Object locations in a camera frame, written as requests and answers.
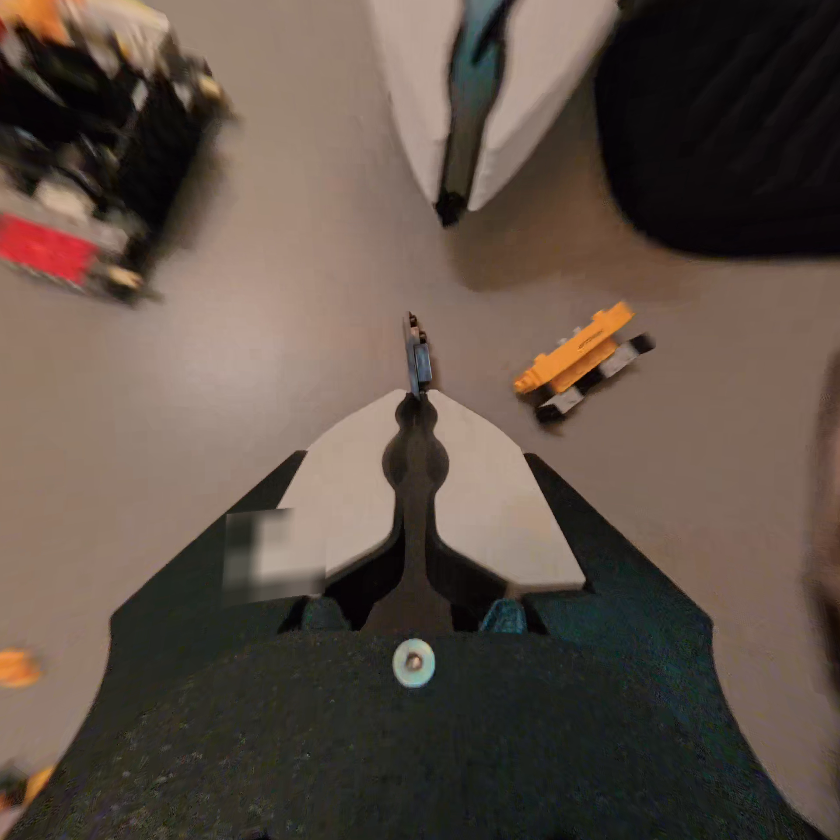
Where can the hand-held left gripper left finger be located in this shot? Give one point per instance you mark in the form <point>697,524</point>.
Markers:
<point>341,472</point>

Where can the small orange bracket brick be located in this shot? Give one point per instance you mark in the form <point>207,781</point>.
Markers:
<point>18,667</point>

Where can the orange grey black brick assembly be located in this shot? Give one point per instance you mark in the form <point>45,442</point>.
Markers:
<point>577,354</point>

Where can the long black brick plate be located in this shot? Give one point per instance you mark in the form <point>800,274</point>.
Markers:
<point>418,358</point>

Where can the beige sweatshirt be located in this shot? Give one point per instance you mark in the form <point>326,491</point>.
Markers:
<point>827,525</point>

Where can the black toy car chassis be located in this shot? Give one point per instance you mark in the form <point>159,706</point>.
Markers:
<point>98,131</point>

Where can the small black brick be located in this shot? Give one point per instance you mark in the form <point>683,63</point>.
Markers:
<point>449,208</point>

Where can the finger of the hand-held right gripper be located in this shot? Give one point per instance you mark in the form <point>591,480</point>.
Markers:
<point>551,65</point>
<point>413,65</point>

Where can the grey desk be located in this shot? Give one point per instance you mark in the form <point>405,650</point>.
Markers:
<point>262,328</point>

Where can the pile of small loose bricks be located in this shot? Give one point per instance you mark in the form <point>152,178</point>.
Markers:
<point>29,787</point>

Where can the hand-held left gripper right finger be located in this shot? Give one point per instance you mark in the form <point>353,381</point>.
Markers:
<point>505,505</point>

